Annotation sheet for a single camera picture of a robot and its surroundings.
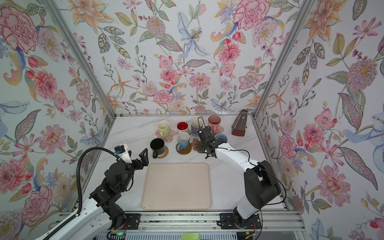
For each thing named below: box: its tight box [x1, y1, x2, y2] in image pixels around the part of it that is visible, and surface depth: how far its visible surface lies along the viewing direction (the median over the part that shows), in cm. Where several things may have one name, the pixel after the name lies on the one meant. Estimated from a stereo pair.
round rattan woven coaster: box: [157, 145, 169, 159], surface depth 100 cm
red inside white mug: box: [176, 121, 190, 136], surface depth 106 cm
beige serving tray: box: [141, 162, 212, 211], surface depth 88 cm
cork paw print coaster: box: [191, 138, 199, 151], surface depth 106 cm
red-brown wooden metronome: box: [231, 109, 248, 137], surface depth 106 cm
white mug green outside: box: [157, 120, 171, 138], surface depth 104 cm
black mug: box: [150, 138, 165, 159], surface depth 94 cm
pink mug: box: [207, 115, 224, 136], surface depth 106 cm
